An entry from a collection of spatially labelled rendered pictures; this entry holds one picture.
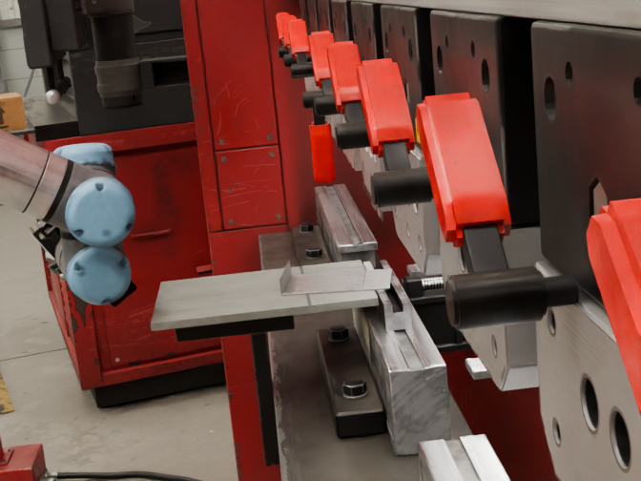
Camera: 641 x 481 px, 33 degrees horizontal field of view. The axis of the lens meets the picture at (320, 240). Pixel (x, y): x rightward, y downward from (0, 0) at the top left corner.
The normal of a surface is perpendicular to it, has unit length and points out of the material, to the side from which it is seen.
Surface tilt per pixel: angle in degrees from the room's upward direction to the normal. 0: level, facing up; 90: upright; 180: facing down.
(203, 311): 0
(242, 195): 90
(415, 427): 90
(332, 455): 0
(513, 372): 135
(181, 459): 0
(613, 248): 39
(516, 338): 90
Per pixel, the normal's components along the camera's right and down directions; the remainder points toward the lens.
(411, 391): 0.07, 0.22
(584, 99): -0.99, 0.11
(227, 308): -0.09, -0.97
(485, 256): -0.02, -0.59
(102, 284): 0.36, 0.18
